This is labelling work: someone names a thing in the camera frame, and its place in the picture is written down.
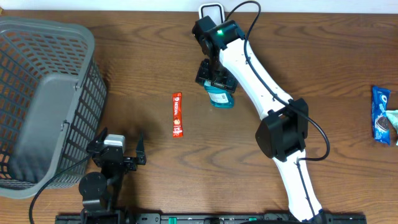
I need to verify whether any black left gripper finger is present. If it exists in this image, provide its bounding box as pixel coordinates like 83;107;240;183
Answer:
136;133;146;158
91;127;108;146

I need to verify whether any blue mouthwash bottle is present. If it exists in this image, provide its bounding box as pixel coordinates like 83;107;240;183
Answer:
204;81;234;109

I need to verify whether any red Nescafe coffee stick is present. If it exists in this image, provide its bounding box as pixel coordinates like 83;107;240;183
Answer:
172;92;183;138

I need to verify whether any blue Oreo cookie pack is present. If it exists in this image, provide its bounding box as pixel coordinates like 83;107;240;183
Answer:
371;86;391;145

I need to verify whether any green tissue pack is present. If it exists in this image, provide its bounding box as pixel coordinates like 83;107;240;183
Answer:
386;110;398;131

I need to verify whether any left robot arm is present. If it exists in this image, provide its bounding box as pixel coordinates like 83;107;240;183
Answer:
78;128;147;223

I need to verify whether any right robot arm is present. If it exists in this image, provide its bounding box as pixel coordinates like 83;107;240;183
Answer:
192;16;322;222

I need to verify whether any white barcode scanner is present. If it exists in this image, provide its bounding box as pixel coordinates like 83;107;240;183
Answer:
198;2;225;26

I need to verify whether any grey plastic shopping basket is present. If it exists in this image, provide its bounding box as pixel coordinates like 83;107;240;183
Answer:
1;17;106;199

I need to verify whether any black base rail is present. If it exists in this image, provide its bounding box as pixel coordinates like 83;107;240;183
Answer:
55;213;367;224

